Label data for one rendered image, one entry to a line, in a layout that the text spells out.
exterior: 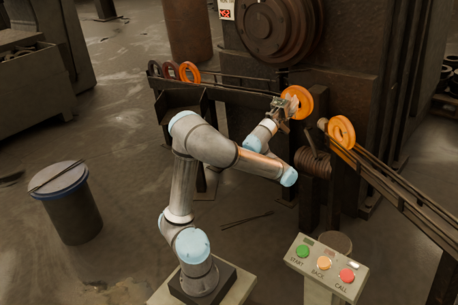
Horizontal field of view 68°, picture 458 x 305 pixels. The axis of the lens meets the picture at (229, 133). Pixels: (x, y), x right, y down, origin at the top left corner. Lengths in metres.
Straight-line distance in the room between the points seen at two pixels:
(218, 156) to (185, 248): 0.37
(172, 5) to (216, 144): 3.60
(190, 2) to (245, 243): 3.22
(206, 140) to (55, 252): 1.51
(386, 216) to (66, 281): 1.81
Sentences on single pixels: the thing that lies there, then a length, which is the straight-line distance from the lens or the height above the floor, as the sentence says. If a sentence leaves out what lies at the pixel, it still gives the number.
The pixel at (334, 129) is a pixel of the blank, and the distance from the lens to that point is 1.58.
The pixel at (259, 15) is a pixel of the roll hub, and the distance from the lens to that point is 1.64.
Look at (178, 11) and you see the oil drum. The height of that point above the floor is 0.68.
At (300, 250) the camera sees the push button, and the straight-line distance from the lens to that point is 1.19.
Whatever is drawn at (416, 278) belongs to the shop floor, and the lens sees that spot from 1.98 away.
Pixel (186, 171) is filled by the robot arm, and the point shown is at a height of 0.82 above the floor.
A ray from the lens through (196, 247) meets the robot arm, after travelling 1.25.
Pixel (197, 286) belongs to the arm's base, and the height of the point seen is 0.41.
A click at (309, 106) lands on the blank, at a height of 0.83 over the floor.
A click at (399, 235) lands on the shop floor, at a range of 2.14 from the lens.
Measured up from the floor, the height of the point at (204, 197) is 0.01.
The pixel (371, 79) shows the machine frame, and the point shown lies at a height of 0.87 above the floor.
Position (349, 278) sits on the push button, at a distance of 1.14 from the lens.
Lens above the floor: 1.52
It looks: 31 degrees down
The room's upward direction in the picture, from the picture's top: 7 degrees counter-clockwise
